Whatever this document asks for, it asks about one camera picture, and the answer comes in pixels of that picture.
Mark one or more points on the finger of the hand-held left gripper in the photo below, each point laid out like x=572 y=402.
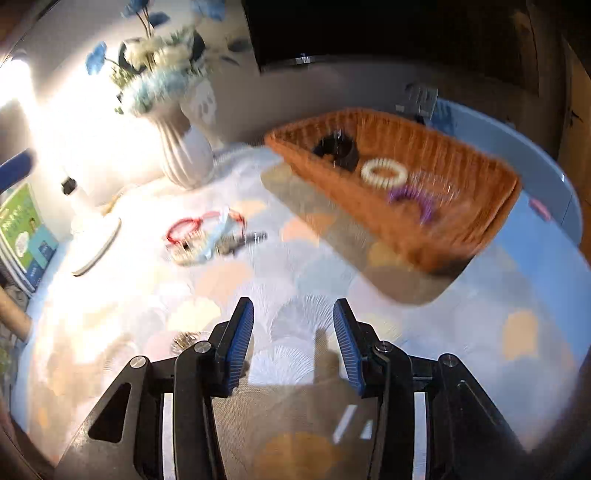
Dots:
x=16 y=170

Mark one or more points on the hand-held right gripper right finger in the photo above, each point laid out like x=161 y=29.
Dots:
x=346 y=344

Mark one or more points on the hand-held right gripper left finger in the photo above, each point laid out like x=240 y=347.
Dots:
x=242 y=344

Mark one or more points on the small gold jewelry piece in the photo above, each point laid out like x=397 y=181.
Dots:
x=190 y=342

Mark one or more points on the brown wicker basket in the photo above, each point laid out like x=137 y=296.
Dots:
x=415 y=233

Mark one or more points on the green book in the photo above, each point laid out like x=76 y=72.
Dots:
x=25 y=230

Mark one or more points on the white desk lamp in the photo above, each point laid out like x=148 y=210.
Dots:
x=94 y=244

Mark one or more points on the white ribbed vase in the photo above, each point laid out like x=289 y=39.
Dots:
x=184 y=152

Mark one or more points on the blue and white flower bouquet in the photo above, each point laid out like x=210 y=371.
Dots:
x=157 y=69

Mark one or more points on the black hair scrunchie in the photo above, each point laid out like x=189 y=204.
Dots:
x=336 y=150

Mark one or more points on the black television screen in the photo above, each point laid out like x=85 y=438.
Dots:
x=323 y=27

